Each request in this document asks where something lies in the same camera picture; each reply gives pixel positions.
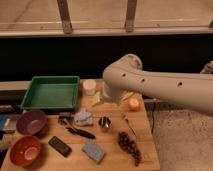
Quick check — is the bunch of dark grapes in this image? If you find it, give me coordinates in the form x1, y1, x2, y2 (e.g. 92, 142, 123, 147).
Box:
118, 132, 142, 166

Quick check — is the green plastic tray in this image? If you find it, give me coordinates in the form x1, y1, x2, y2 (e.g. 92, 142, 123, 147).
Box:
21, 76, 80, 111

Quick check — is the orange fruit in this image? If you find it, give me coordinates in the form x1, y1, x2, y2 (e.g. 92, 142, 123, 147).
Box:
128, 98, 140, 111

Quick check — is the red bowl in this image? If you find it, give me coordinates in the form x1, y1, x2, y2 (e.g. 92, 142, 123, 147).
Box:
10, 136, 42, 167

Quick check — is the purple bowl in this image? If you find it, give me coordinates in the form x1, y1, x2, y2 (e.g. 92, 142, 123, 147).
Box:
16, 110, 47, 135

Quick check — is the white cylindrical cup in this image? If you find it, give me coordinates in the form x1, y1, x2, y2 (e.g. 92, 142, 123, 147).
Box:
83, 79, 96, 95

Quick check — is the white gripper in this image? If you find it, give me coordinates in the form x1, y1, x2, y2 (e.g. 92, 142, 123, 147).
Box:
92, 83, 134, 106

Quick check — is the crumpled white cloth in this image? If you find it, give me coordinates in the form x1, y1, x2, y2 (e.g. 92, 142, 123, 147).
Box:
74, 108, 93, 126

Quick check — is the small metal cup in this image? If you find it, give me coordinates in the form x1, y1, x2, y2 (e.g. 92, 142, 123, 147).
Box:
98, 117, 111, 132

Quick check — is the black marker pen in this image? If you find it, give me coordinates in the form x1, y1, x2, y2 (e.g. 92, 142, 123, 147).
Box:
66, 127, 96, 139

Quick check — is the blue sponge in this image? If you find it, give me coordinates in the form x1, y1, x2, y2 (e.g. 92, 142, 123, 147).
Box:
82, 141, 105, 164

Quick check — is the metal fork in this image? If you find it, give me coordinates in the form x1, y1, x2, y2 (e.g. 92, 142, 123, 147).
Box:
122, 114, 137, 137

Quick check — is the small dark toy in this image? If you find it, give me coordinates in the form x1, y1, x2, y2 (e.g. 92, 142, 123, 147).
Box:
58, 112, 72, 125

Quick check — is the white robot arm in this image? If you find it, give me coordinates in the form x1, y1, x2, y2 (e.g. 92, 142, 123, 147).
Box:
98, 54, 213, 115

